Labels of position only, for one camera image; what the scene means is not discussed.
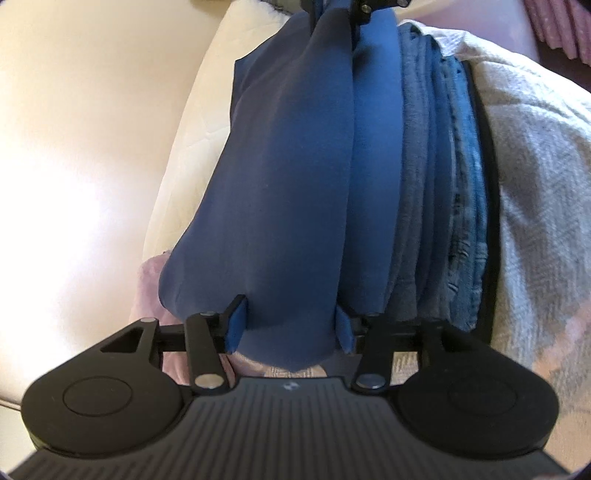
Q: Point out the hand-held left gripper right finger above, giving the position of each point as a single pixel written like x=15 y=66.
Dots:
x=344 y=333

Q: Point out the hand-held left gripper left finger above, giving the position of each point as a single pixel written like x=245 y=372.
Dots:
x=235 y=327

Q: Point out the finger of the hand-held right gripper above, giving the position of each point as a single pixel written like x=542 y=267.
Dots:
x=310 y=4
x=374 y=7

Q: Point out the dark blue garment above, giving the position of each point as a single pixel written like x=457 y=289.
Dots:
x=286 y=184

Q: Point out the stack of folded blue clothes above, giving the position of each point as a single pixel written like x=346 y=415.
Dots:
x=438 y=194

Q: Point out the pink bed sheet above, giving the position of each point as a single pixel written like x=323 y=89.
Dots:
x=150 y=286

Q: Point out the white pillow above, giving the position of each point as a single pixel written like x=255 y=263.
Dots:
x=194 y=115

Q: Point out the grey white knit blanket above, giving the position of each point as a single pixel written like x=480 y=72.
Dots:
x=540 y=194

